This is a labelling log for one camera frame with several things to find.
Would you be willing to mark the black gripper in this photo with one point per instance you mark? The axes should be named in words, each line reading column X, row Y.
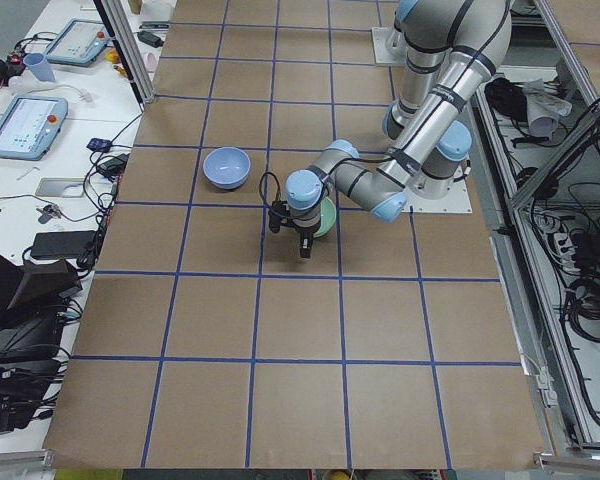
column 304, row 232

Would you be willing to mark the green bowl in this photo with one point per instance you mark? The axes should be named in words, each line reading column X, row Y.
column 328, row 216

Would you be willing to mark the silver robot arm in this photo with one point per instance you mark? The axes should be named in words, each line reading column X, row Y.
column 452, row 47

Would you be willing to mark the blue bowl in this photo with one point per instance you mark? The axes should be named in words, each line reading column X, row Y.
column 227, row 167

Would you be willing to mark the small blue black box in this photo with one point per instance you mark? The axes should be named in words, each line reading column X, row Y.
column 99, row 145

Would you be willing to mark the black power adapter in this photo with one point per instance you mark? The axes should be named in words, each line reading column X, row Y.
column 61, row 244

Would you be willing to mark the white paper roll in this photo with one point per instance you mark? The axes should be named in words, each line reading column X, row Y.
column 544, row 109

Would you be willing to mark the near teach pendant tablet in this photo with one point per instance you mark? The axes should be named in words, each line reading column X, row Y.
column 30, row 125

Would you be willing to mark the teach pendant tablet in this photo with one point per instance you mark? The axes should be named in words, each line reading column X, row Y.
column 30, row 125
column 78, row 44

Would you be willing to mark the far teach pendant tablet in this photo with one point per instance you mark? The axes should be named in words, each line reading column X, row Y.
column 78, row 44

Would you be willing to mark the blue plastic cup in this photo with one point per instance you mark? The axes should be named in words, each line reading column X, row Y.
column 38, row 64

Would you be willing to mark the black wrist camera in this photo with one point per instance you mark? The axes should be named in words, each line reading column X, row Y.
column 278, row 216

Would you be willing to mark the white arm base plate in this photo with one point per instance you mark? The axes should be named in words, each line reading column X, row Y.
column 389, row 46
column 436, row 187

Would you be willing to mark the aluminium frame post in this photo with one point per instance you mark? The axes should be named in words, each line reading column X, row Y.
column 115, row 21

